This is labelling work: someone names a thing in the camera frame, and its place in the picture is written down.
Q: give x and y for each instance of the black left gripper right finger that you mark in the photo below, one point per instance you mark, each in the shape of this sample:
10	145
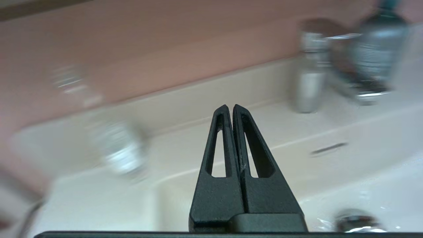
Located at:
271	198

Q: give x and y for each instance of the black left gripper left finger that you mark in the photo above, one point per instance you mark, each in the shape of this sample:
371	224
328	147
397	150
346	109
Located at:
214	198

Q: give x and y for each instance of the chrome faucet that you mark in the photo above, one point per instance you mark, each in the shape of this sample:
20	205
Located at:
310	79

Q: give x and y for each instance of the white ceramic sink basin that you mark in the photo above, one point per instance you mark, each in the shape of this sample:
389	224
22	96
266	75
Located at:
181	132

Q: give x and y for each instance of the chrome drain stopper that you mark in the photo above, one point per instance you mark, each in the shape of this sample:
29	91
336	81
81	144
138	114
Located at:
357	223

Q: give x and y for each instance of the clear plastic water bottle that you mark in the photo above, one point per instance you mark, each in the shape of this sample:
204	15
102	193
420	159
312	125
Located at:
122	152

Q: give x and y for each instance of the grey pump soap bottle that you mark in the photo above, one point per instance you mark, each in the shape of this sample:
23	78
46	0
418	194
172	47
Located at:
380	49

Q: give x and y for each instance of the beige towel rail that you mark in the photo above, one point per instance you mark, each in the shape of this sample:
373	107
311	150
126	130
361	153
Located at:
29	218

